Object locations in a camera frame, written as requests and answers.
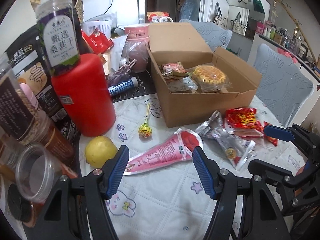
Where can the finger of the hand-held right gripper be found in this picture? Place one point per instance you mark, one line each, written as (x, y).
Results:
(278, 132)
(267, 170)

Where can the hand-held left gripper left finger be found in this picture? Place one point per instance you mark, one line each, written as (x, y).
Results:
(117, 172)

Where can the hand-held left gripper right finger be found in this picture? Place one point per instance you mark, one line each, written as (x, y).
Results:
(203, 172)

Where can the red white packet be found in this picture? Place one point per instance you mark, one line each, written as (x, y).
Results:
(271, 138)

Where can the silver snack packet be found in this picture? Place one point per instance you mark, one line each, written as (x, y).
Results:
(225, 142)

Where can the pink cone snack packet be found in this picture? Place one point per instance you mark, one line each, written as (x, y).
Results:
(172, 152)

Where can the red gold snack packet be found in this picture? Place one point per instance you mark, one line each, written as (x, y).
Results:
(242, 118)

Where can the brown cardboard box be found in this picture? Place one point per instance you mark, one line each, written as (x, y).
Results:
(200, 110)

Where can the yellow waffle packet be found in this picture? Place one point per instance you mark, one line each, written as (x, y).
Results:
(210, 76)

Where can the brown peanut snack packet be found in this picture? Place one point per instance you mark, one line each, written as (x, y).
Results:
(175, 70)

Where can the yellow lemon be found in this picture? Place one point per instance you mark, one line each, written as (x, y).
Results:
(100, 151)

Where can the grey leaf pattern chair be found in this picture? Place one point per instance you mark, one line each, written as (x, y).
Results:
(212, 35)
(282, 85)

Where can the yellow lollipop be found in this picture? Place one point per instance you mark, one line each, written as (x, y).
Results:
(145, 131)

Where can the plastic jar orange contents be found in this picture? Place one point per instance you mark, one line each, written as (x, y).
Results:
(58, 140)

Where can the open clear plastic jar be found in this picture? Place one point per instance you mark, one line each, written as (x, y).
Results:
(35, 172)

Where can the red bottle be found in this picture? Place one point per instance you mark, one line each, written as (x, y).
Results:
(85, 95)

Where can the blue tube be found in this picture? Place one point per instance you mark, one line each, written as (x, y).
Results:
(122, 87)

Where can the row of cosmetic bottles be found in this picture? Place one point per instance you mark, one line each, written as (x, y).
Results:
(268, 31)

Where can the black jar lid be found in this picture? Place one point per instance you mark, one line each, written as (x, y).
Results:
(18, 205)

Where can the pink bottle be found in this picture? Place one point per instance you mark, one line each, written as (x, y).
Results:
(31, 97)

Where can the pink plastic bag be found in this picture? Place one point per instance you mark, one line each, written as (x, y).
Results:
(137, 55)

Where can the plastic jar brown label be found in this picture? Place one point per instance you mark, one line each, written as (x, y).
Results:
(15, 105)

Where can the black snack bag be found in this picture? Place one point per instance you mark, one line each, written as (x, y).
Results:
(37, 75)

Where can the red foil packet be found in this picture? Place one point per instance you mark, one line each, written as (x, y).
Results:
(98, 41)

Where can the pink noodle cup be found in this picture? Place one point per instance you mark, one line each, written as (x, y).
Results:
(137, 31)

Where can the dark jar white label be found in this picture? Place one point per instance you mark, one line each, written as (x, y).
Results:
(61, 40)

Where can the printed papers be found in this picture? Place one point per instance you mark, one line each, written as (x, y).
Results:
(100, 25)

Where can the blue plastic bag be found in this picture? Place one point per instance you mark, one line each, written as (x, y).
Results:
(188, 5)

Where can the white mug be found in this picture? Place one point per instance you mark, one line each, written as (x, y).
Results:
(162, 19)

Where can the red snack bag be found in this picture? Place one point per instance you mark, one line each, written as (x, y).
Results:
(157, 14)

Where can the woven trivet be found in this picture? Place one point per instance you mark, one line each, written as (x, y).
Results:
(79, 10)

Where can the white fridge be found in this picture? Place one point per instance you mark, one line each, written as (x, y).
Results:
(125, 5)

